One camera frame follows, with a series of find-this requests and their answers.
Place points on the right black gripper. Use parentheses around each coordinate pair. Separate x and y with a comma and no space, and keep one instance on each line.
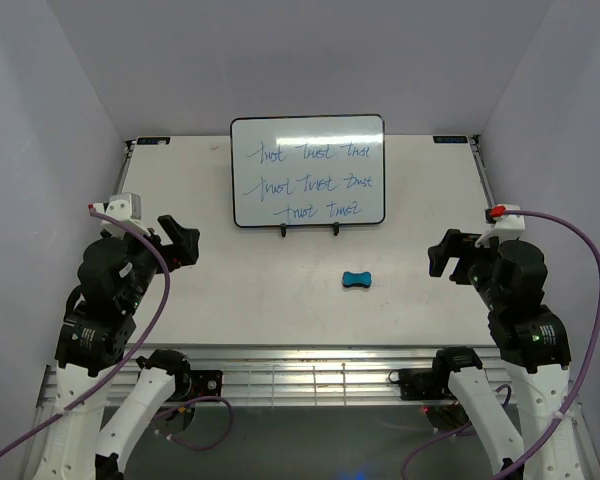
(456,242)

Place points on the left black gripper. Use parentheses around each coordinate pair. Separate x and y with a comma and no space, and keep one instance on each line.
(185,247)

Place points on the blue whiteboard eraser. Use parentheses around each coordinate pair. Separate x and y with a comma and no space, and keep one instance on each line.
(356,279)

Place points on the black framed whiteboard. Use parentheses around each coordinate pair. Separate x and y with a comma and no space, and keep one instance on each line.
(308,171)

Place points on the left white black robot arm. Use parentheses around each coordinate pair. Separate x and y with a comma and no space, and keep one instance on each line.
(114,276)

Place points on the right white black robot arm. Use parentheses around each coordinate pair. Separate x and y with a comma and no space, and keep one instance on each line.
(509,277)

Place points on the right blue corner label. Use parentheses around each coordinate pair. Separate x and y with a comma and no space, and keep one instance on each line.
(450,139)

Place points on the blue corner label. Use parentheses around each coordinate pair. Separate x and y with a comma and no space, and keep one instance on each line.
(153,141)
(450,139)

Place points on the left blue corner label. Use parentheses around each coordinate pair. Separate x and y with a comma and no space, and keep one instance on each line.
(153,141)

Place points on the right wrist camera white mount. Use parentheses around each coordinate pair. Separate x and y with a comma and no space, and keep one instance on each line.
(505,222)

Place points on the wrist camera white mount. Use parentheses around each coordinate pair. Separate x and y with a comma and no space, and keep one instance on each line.
(505,222)
(125,208)

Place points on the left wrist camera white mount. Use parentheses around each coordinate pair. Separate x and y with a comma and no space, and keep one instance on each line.
(125,208)

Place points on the wire whiteboard stand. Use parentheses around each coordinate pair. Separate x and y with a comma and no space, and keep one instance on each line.
(334,228)

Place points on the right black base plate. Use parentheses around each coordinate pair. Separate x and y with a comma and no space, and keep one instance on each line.
(419,385)

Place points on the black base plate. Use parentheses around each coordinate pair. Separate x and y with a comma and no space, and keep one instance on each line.
(419,385)
(197,383)

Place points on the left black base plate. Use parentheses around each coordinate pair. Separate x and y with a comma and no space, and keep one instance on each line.
(197,383)

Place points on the aluminium rail frame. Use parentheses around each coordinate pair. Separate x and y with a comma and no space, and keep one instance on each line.
(268,377)

